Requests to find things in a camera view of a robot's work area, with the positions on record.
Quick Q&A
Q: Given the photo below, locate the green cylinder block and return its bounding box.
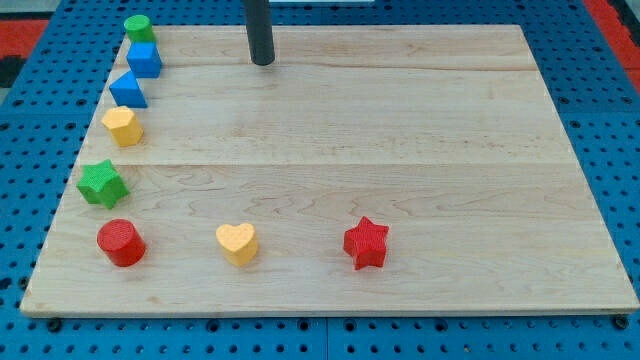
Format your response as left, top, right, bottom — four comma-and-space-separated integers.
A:
123, 14, 156, 43

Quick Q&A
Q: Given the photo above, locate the yellow heart block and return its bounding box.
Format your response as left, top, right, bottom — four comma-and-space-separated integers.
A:
216, 223, 259, 267

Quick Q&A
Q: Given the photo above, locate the black cylindrical robot arm rod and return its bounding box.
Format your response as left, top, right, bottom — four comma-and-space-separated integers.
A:
242, 0, 275, 66

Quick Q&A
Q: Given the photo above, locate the blue cube block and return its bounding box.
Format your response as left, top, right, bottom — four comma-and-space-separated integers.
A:
126, 42, 162, 78

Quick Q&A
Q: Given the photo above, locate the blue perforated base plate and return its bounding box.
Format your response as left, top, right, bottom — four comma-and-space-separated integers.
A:
1, 1, 639, 359

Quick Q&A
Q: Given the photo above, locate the green star block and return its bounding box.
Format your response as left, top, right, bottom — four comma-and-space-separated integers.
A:
76, 159, 130, 209

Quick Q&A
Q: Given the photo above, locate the red cylinder block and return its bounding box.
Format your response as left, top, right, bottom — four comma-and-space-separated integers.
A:
96, 218, 146, 267

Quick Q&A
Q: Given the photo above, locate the blue triangle block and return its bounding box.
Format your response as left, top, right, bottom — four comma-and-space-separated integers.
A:
109, 71, 148, 108

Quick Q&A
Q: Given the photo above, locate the red star block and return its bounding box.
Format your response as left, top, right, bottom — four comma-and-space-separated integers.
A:
343, 216, 389, 270

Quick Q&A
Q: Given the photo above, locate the light wooden board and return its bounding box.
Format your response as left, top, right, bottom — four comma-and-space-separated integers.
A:
21, 25, 639, 318

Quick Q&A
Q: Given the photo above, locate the yellow hexagon block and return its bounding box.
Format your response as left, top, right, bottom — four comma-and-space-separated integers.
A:
101, 106, 143, 147

